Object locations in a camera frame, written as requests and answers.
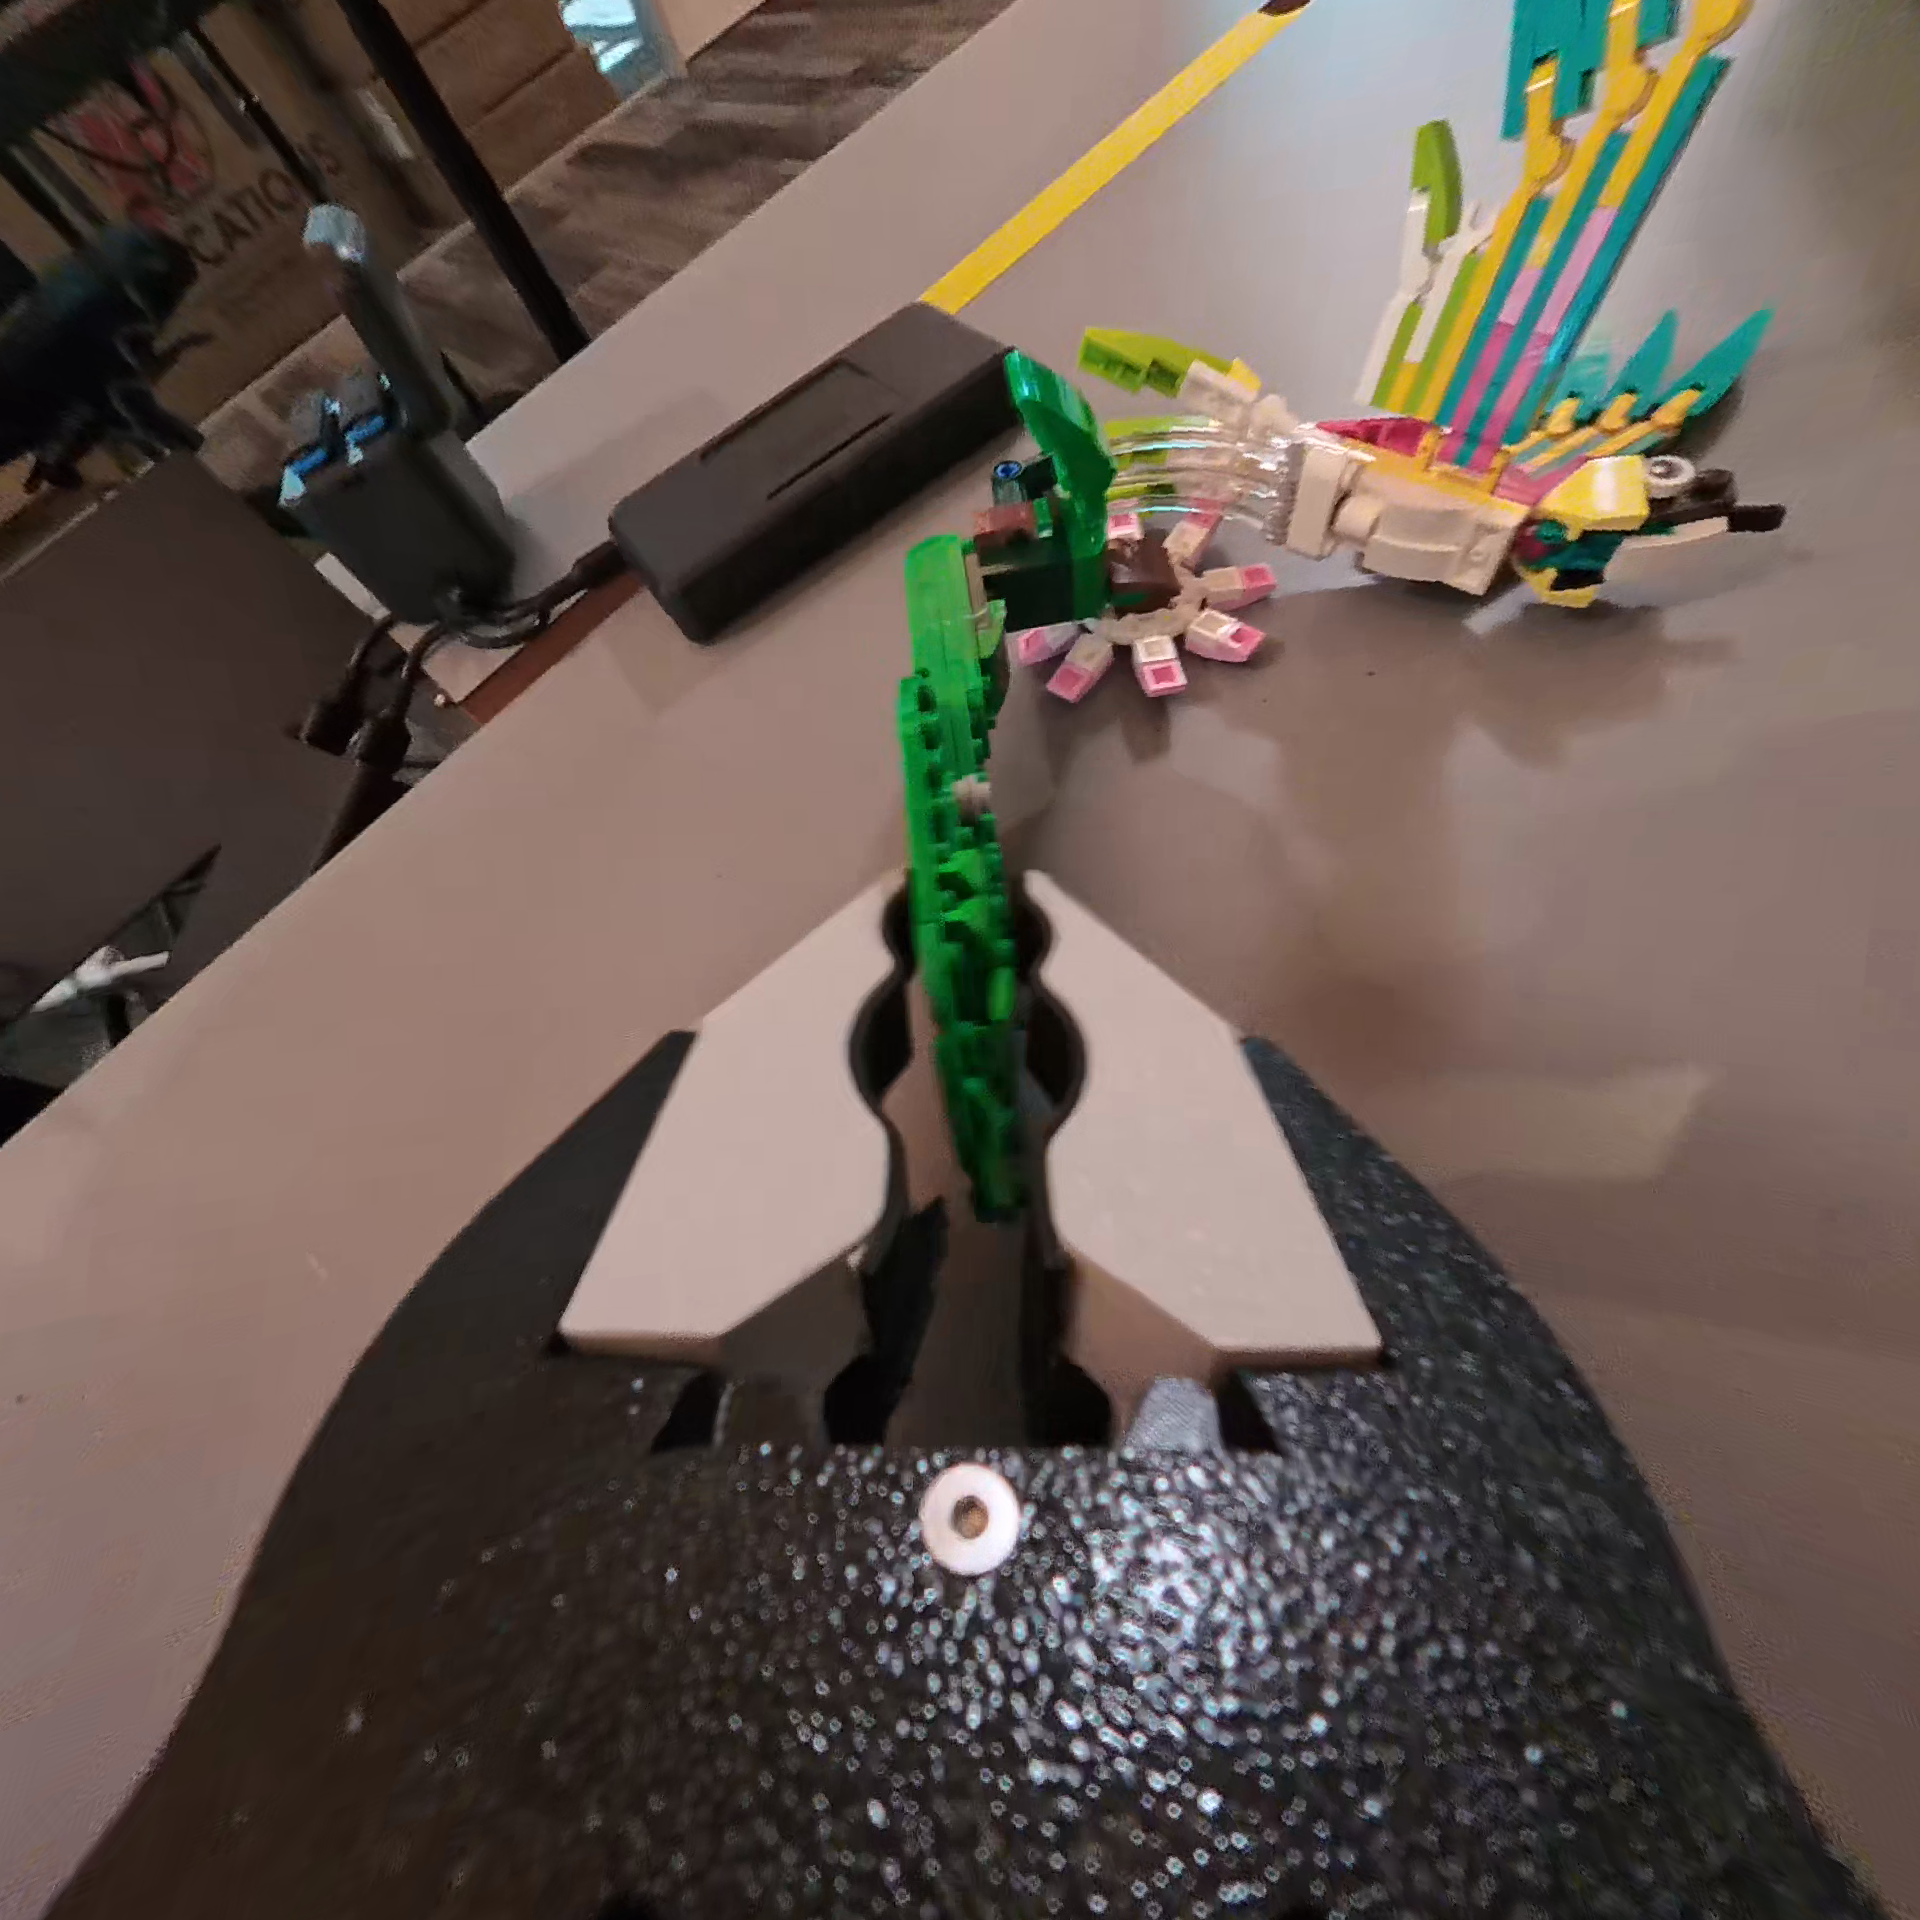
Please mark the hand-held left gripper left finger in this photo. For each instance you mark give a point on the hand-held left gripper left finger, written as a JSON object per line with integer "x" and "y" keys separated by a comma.
{"x": 705, "y": 1201}

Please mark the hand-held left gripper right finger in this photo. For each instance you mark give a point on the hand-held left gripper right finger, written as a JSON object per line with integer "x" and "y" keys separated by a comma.
{"x": 1202, "y": 1201}

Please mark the green lego plant with flower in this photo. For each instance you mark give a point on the green lego plant with flower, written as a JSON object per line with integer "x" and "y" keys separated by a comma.
{"x": 962, "y": 900}

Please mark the colourful lego bird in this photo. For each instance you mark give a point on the colourful lego bird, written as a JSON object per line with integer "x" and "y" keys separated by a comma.
{"x": 1412, "y": 523}

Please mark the black power brick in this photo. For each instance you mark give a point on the black power brick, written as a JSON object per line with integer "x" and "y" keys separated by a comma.
{"x": 781, "y": 480}

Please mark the grey usb hub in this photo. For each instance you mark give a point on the grey usb hub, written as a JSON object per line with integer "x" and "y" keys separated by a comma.
{"x": 405, "y": 523}

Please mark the dark grey seat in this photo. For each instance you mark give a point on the dark grey seat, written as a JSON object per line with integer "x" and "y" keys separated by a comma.
{"x": 149, "y": 674}

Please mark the black pole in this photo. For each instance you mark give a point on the black pole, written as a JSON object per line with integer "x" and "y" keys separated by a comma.
{"x": 465, "y": 180}

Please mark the yellow tape strip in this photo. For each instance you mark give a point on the yellow tape strip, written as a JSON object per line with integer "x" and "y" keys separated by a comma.
{"x": 1110, "y": 149}

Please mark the cardboard box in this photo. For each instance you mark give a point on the cardboard box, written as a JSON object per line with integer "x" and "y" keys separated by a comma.
{"x": 255, "y": 180}

